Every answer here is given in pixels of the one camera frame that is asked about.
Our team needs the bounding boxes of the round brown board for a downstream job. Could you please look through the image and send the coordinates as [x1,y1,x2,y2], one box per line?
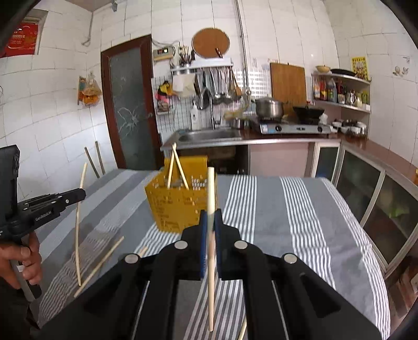
[191,28,231,60]

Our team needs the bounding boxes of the person's left hand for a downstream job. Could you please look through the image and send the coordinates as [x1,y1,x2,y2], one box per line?
[0,233,43,290]

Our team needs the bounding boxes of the group of small bowls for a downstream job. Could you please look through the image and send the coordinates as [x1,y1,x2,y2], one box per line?
[332,119,368,137]

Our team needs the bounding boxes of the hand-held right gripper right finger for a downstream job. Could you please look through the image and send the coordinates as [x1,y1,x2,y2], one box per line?
[214,209,383,340]

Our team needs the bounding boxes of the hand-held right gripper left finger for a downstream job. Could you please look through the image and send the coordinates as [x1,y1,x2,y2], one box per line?
[31,211,208,340]

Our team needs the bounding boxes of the glass door kitchen cabinets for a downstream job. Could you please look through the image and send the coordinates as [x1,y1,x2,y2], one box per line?
[307,140,418,279]

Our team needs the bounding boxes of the chopstick holder with chopsticks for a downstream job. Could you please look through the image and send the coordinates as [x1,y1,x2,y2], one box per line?
[178,45,197,66]

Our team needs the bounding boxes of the white hanging cloth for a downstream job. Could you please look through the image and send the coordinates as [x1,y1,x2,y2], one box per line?
[172,75,195,98]

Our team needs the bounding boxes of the gas stove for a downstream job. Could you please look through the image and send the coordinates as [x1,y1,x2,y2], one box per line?
[250,116,338,135]

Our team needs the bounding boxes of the dark framed glass door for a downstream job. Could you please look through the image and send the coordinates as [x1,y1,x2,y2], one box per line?
[101,35,164,171]

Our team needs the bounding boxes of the hanging plastic bag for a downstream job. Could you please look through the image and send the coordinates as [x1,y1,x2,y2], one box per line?
[78,72,103,107]

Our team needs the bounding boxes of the black wok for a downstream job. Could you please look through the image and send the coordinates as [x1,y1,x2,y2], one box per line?
[292,105,326,124]

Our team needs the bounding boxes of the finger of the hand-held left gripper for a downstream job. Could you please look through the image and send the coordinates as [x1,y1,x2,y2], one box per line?
[18,188,87,217]

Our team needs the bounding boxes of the yellow paper decoration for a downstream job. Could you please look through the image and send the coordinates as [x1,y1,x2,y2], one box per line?
[351,56,369,81]

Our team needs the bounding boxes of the wooden stick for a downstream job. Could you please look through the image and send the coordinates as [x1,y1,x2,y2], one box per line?
[84,146,100,179]
[95,141,106,175]

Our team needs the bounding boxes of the steel faucet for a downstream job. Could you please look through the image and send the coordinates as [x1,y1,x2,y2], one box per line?
[199,88,218,130]

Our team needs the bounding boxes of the grey white striped tablecloth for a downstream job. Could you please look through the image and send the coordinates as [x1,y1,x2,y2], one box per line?
[31,168,392,340]

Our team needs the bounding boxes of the red wall poster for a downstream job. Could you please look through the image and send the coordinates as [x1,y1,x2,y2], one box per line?
[0,22,42,57]

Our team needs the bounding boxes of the white corner shelf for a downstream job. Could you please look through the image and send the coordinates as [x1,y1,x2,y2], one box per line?
[310,72,373,114]

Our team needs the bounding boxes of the wooden cutting board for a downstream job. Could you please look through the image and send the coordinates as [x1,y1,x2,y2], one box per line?
[270,62,307,108]

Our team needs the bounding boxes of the row of condiment bottles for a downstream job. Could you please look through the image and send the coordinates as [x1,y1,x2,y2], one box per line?
[313,77,370,108]

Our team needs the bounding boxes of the white wall control box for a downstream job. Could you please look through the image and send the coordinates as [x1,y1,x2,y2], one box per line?
[153,46,176,61]

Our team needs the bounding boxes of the yellow perforated utensil basket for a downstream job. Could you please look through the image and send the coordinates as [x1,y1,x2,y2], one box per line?
[144,155,218,233]

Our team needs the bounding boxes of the white wall rack shelf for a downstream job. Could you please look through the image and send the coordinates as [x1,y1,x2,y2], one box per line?
[170,59,235,74]

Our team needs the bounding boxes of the white soap bottle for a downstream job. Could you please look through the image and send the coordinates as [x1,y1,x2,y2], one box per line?
[190,100,201,131]

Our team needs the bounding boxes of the metal wall pipe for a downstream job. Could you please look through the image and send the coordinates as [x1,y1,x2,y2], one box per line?
[235,0,249,96]

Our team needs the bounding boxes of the steel cooking pot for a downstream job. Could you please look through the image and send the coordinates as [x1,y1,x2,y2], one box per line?
[255,95,285,119]

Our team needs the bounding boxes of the stainless steel sink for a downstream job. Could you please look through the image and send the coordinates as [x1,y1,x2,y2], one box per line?
[161,128,245,148]

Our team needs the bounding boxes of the row of hanging kitchen utensils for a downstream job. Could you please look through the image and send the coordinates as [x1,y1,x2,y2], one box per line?
[195,67,244,106]

